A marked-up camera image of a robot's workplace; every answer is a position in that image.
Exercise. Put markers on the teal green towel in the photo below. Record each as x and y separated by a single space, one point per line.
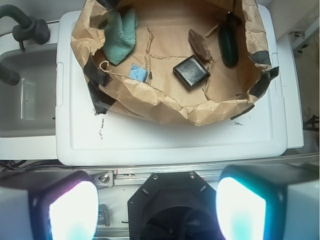
120 35

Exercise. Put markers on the brown bark piece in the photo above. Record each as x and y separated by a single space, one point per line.
199 45

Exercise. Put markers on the black faucet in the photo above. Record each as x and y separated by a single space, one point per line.
27 28

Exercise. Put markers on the grey sink basin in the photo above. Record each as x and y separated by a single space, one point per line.
28 108

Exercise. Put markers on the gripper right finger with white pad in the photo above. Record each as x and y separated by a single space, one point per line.
269 202

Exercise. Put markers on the black square wallet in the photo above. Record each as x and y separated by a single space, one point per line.
190 72

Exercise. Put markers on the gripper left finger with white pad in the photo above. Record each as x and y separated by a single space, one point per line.
48 205

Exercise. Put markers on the dark green glasses case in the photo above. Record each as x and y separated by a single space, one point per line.
228 46

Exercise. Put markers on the metal corner bracket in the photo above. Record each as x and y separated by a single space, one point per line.
103 180

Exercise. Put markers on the brown paper bag tray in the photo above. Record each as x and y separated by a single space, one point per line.
161 44

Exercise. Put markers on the small blue cloth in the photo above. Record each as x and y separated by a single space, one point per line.
138 73

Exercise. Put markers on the aluminium rail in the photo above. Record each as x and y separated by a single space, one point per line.
210 171

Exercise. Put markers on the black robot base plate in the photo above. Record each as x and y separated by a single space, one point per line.
174 206

